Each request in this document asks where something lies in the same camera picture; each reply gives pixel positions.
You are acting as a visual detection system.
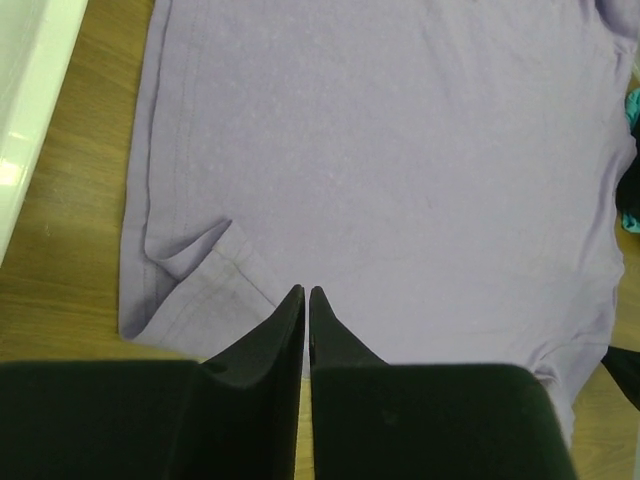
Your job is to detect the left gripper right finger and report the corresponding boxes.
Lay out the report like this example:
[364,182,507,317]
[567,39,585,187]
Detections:
[309,288,575,480]

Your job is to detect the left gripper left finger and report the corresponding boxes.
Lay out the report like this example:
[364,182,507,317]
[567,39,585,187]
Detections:
[1,286,305,479]

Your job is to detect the purple t shirt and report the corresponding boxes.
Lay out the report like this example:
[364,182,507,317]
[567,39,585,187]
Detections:
[118,1,639,438]

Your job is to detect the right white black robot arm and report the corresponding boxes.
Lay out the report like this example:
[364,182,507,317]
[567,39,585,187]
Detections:
[601,346,640,410]

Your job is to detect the folded black t shirt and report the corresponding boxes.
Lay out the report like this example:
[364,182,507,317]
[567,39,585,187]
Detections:
[616,129,640,220]

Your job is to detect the folded turquoise t shirt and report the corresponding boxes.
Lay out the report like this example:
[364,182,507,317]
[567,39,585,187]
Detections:
[621,88,639,234]

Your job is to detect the white perforated plastic basket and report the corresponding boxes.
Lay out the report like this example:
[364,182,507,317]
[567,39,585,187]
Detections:
[1,0,87,255]

